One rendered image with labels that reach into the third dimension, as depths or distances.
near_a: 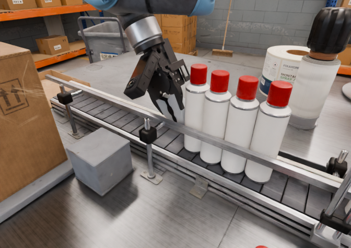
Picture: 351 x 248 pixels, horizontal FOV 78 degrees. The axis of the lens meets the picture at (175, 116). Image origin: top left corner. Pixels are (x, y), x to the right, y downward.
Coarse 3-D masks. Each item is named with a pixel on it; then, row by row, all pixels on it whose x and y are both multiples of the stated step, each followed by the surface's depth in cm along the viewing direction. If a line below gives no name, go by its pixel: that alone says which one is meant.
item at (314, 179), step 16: (64, 80) 68; (96, 96) 59; (144, 112) 51; (176, 128) 47; (192, 128) 45; (224, 144) 41; (256, 160) 38; (272, 160) 37; (304, 176) 34; (320, 176) 34
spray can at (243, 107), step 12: (240, 84) 36; (252, 84) 35; (240, 96) 37; (252, 96) 37; (240, 108) 37; (252, 108) 37; (228, 120) 40; (240, 120) 38; (252, 120) 38; (228, 132) 41; (240, 132) 39; (252, 132) 41; (240, 144) 41; (228, 156) 43; (240, 156) 42; (228, 168) 45; (240, 168) 44
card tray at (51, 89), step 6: (42, 72) 101; (48, 72) 104; (54, 72) 103; (42, 78) 102; (60, 78) 102; (66, 78) 99; (72, 78) 96; (42, 84) 98; (48, 84) 98; (54, 84) 98; (84, 84) 92; (48, 90) 92; (54, 90) 92; (60, 90) 92; (66, 90) 92; (48, 96) 87
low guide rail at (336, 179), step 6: (78, 84) 77; (96, 90) 73; (108, 96) 69; (114, 96) 69; (126, 102) 65; (132, 102) 66; (144, 108) 62; (156, 114) 60; (288, 162) 43; (294, 162) 43; (300, 168) 42; (306, 168) 42; (312, 168) 42; (318, 174) 41; (324, 174) 41; (330, 174) 41; (336, 180) 39; (342, 180) 39
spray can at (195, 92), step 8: (192, 64) 43; (200, 64) 43; (192, 72) 42; (200, 72) 41; (192, 80) 43; (200, 80) 42; (192, 88) 43; (200, 88) 43; (208, 88) 44; (192, 96) 43; (200, 96) 43; (192, 104) 44; (200, 104) 44; (192, 112) 45; (200, 112) 45; (192, 120) 46; (200, 120) 46; (200, 128) 47; (184, 136) 51; (184, 144) 52; (192, 144) 50; (200, 144) 50; (192, 152) 51
